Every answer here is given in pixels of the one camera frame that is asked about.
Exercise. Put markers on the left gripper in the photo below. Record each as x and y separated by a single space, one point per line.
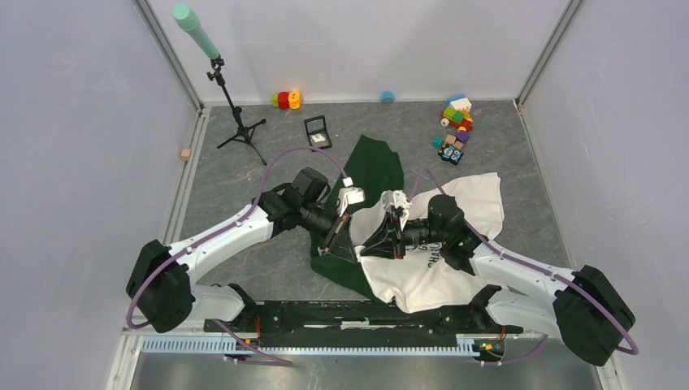
342 245

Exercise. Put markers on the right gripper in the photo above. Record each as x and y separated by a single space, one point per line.
386 238

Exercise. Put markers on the white and green t-shirt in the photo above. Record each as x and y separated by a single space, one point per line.
421 280

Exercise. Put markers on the black clear brooch case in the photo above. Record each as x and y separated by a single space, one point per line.
316 132

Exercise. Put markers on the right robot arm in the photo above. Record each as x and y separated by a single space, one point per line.
581 308

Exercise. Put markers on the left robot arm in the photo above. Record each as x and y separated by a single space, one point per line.
164 284

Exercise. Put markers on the black blue patterned block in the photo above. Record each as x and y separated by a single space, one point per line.
451 154

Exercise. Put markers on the teal cube block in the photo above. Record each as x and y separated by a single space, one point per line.
437 142

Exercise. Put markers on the tan cube block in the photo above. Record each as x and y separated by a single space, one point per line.
450 139

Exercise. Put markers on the purple cube block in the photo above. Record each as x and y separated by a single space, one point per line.
463 137

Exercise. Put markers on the blue cylinder toy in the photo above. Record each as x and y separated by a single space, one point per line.
387 97

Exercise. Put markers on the colourful brick toy train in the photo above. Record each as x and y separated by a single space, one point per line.
460 119

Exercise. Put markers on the black tripod stand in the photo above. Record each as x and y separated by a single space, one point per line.
244 134

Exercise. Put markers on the white blue brick block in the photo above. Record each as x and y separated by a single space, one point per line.
459 103

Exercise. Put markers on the red cylinder toy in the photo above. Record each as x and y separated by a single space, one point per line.
282 99

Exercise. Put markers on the small wooden cube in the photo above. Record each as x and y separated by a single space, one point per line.
185 154

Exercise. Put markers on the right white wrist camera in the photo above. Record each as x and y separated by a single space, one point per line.
396 203

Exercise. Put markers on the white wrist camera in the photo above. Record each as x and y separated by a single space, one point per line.
396 203
349 195

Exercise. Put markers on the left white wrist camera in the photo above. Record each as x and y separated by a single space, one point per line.
349 195

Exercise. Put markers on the orange ring toy block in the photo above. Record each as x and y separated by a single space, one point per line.
294 100

